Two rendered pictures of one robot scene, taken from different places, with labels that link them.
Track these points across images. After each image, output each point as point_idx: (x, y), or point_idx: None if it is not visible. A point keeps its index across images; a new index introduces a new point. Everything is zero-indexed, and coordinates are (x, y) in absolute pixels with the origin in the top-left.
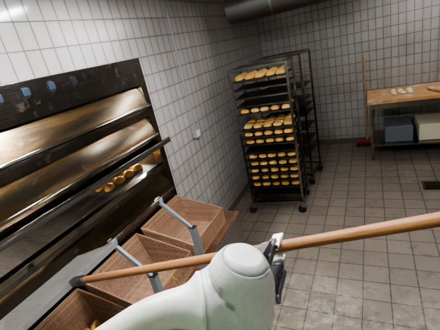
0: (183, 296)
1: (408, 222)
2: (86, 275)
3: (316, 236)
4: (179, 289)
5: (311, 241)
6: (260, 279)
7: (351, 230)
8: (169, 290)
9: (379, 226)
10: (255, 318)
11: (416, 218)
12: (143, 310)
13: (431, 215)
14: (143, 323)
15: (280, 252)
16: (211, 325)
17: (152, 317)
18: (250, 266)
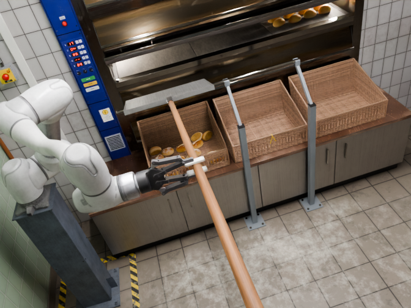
0: (62, 151)
1: (211, 209)
2: (172, 100)
3: (199, 176)
4: (65, 147)
5: (197, 177)
6: (70, 166)
7: (204, 189)
8: (64, 145)
9: (207, 199)
10: (72, 180)
11: (214, 211)
12: (52, 145)
13: (217, 217)
14: (50, 150)
15: None
16: (60, 169)
17: (52, 150)
18: (69, 158)
